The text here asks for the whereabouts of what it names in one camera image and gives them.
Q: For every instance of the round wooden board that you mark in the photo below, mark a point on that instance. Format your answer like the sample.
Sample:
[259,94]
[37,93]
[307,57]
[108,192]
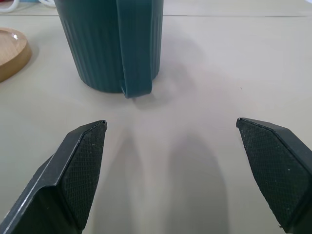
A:
[11,52]

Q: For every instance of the dark green ribbed mug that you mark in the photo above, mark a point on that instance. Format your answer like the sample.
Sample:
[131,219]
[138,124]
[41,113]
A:
[109,44]

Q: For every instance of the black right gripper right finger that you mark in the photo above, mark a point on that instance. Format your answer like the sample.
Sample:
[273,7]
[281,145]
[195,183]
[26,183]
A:
[278,168]

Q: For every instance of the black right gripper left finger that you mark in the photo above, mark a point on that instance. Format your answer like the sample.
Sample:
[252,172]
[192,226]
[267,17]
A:
[61,180]

